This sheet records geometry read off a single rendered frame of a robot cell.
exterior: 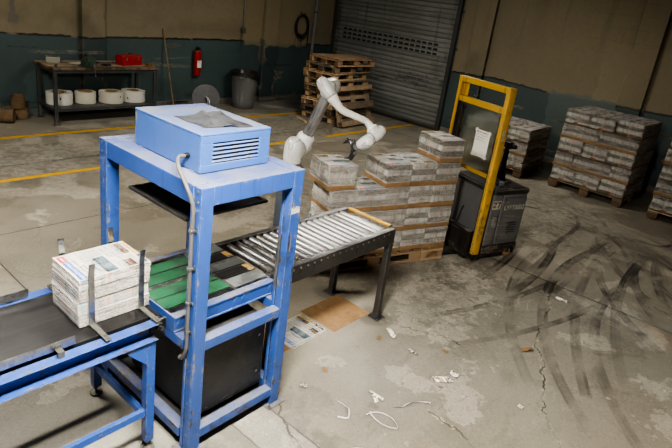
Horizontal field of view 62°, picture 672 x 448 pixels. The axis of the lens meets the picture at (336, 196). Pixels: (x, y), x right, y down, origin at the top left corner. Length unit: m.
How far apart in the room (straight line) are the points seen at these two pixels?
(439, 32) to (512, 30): 1.58
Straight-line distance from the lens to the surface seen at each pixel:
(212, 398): 3.48
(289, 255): 3.19
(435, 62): 12.42
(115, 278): 2.97
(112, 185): 3.41
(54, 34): 10.41
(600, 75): 11.12
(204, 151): 2.78
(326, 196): 5.05
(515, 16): 11.73
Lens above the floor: 2.45
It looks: 19 degrees down
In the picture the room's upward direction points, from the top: 8 degrees clockwise
